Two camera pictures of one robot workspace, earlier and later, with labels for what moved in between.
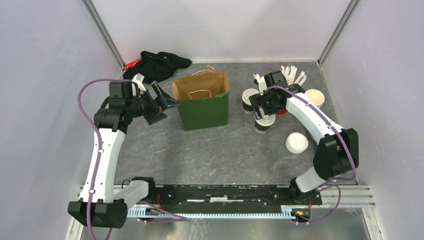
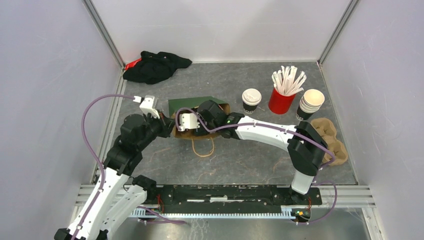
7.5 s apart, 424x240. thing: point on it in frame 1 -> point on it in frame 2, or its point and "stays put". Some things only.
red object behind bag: [131, 64] stays put
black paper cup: [248, 108] stays put
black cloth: [154, 65] stays put
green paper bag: [203, 98] -> [176, 105]
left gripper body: [149, 108] -> [163, 129]
